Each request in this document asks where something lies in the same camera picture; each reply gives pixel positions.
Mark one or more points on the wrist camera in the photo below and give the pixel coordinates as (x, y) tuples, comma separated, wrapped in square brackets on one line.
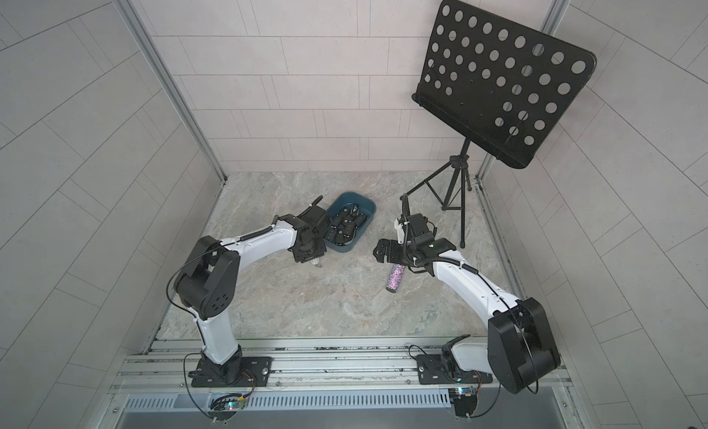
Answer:
[(315, 217), (415, 229)]

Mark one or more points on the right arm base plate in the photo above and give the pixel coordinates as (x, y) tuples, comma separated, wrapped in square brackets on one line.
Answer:
[(431, 370)]

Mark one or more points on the left circuit board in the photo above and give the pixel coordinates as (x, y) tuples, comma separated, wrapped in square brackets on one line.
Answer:
[(225, 407)]

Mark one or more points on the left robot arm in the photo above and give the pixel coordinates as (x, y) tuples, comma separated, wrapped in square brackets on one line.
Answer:
[(207, 281)]

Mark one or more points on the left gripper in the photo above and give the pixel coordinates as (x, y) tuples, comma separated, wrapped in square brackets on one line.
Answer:
[(322, 251)]

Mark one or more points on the right circuit board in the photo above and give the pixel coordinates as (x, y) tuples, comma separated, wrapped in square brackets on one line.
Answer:
[(464, 401)]

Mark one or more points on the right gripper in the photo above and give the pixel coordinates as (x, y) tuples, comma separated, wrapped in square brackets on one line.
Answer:
[(394, 251)]

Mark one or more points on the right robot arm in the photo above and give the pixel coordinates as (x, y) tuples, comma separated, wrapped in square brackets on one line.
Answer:
[(520, 348)]

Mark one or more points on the black perforated music stand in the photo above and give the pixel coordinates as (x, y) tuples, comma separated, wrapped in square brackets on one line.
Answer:
[(501, 85)]

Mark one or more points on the circuit board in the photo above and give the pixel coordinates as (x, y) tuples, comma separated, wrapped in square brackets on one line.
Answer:
[(464, 401), (225, 407)]

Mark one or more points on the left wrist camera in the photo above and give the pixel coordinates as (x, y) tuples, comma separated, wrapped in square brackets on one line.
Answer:
[(315, 217)]

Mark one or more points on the black silver-edged key fob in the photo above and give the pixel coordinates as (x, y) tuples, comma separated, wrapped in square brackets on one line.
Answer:
[(346, 233)]

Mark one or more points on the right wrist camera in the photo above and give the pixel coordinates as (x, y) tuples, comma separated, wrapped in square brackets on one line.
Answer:
[(415, 229)]

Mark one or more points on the aluminium rail frame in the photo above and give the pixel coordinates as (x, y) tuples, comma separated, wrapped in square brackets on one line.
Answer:
[(326, 383)]

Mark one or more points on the teal plastic storage box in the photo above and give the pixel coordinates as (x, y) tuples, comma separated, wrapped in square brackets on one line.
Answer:
[(336, 216)]

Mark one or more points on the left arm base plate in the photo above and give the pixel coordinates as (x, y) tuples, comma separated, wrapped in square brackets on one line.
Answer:
[(245, 372)]

